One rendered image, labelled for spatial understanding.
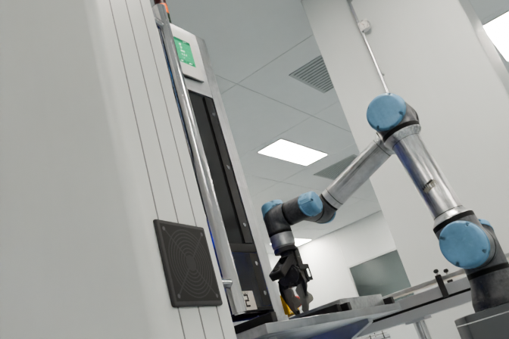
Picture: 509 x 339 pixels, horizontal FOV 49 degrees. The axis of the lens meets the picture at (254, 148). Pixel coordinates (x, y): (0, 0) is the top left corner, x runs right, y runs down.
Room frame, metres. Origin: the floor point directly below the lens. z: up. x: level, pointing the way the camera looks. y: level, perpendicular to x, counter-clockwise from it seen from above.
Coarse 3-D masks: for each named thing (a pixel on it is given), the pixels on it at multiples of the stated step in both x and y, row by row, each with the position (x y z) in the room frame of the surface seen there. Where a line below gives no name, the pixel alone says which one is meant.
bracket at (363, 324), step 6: (354, 324) 1.68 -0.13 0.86; (360, 324) 1.68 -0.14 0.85; (366, 324) 1.67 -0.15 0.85; (336, 330) 1.72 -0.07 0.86; (342, 330) 1.71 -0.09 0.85; (348, 330) 1.70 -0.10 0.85; (354, 330) 1.69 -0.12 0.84; (360, 330) 1.68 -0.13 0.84; (318, 336) 1.75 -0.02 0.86; (324, 336) 1.74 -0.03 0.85; (330, 336) 1.73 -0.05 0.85; (336, 336) 1.72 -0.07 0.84; (342, 336) 1.71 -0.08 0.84; (348, 336) 1.70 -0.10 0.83; (354, 336) 1.70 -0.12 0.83
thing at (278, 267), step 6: (282, 258) 1.72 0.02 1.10; (288, 258) 1.70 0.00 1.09; (294, 258) 1.73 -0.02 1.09; (276, 264) 1.70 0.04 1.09; (282, 264) 1.67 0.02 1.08; (288, 264) 1.69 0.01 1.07; (276, 270) 1.65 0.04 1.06; (282, 270) 1.65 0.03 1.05; (288, 270) 1.68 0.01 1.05; (270, 276) 1.66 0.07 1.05; (276, 276) 1.65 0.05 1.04; (282, 276) 1.65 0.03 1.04
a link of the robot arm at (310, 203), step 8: (312, 192) 1.66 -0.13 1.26; (296, 200) 1.67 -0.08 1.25; (304, 200) 1.65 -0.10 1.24; (312, 200) 1.65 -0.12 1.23; (320, 200) 1.70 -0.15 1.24; (288, 208) 1.68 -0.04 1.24; (296, 208) 1.67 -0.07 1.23; (304, 208) 1.66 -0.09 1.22; (312, 208) 1.66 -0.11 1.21; (320, 208) 1.68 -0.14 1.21; (288, 216) 1.69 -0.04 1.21; (296, 216) 1.68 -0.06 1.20; (304, 216) 1.68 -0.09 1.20; (312, 216) 1.71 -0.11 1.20; (320, 216) 1.75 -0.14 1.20
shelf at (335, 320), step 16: (288, 320) 1.20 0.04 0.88; (304, 320) 1.25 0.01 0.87; (320, 320) 1.31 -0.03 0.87; (336, 320) 1.38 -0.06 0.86; (352, 320) 1.55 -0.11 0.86; (240, 336) 1.16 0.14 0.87; (256, 336) 1.14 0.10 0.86; (272, 336) 1.23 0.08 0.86; (288, 336) 1.39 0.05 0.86; (304, 336) 1.60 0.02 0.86
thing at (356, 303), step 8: (368, 296) 1.62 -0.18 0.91; (376, 296) 1.67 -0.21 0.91; (328, 304) 1.50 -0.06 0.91; (352, 304) 1.53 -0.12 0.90; (360, 304) 1.56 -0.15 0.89; (368, 304) 1.61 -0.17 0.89; (376, 304) 1.65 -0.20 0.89; (384, 304) 1.70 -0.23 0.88; (304, 312) 1.53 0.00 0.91; (312, 312) 1.52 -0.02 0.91
